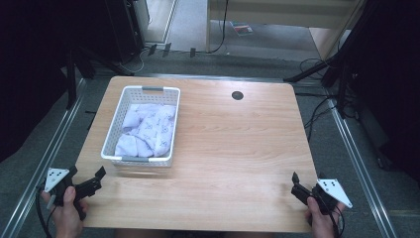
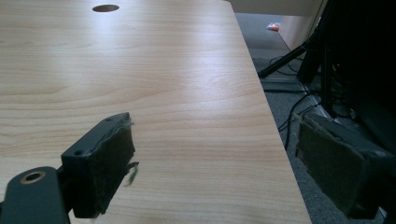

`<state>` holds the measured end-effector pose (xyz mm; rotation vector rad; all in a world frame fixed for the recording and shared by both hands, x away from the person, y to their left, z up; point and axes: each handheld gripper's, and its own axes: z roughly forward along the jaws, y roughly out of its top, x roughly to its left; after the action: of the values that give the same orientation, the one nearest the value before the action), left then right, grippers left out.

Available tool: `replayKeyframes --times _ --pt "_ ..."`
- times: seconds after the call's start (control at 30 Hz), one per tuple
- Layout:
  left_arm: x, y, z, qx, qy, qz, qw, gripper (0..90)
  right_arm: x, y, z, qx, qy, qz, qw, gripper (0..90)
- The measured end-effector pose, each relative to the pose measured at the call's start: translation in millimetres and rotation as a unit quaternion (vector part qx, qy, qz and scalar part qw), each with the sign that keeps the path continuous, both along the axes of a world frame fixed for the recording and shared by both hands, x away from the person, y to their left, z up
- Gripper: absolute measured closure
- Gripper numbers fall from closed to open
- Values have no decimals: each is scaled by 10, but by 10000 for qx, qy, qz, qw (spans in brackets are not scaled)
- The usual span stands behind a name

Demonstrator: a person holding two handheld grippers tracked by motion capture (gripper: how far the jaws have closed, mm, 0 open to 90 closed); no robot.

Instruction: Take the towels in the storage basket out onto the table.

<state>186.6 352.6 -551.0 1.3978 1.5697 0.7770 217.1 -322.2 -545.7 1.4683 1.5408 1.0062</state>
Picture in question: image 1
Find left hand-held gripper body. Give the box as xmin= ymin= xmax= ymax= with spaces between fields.
xmin=44 ymin=167 xmax=103 ymax=221

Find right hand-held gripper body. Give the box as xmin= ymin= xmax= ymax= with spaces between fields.
xmin=290 ymin=178 xmax=354 ymax=216

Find person's left hand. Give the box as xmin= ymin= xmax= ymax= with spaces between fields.
xmin=41 ymin=185 xmax=89 ymax=238

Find person's right hand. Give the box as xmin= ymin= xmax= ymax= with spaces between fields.
xmin=305 ymin=196 xmax=347 ymax=238

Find white patterned cloth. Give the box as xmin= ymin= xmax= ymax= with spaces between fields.
xmin=114 ymin=102 xmax=177 ymax=159

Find white perforated plastic basket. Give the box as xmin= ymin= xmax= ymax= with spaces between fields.
xmin=100 ymin=85 xmax=181 ymax=169

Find black metal stand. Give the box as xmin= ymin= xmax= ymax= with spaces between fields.
xmin=282 ymin=54 xmax=351 ymax=120
xmin=63 ymin=44 xmax=135 ymax=111

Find dark curtain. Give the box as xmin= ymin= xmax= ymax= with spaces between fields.
xmin=336 ymin=0 xmax=420 ymax=182
xmin=0 ymin=0 xmax=110 ymax=164

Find black cabinet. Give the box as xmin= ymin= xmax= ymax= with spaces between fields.
xmin=104 ymin=0 xmax=147 ymax=64

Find book with red cover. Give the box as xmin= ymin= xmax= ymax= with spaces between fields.
xmin=230 ymin=21 xmax=255 ymax=37

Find light wooden furniture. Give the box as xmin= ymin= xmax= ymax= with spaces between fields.
xmin=205 ymin=0 xmax=367 ymax=61

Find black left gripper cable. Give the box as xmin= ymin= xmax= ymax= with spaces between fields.
xmin=35 ymin=186 xmax=54 ymax=238

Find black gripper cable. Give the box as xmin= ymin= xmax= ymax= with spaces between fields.
xmin=35 ymin=186 xmax=54 ymax=238
xmin=330 ymin=206 xmax=347 ymax=238

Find aluminium floor rail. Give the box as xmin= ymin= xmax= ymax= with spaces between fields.
xmin=326 ymin=98 xmax=399 ymax=238
xmin=0 ymin=78 xmax=87 ymax=238

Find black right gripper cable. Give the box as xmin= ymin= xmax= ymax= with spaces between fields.
xmin=330 ymin=206 xmax=347 ymax=238

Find black floor cables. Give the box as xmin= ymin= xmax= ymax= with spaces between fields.
xmin=295 ymin=58 xmax=345 ymax=142

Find white floor cable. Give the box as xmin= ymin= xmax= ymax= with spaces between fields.
xmin=117 ymin=46 xmax=149 ymax=74

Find black hanging cable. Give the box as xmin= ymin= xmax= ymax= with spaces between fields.
xmin=209 ymin=0 xmax=230 ymax=55

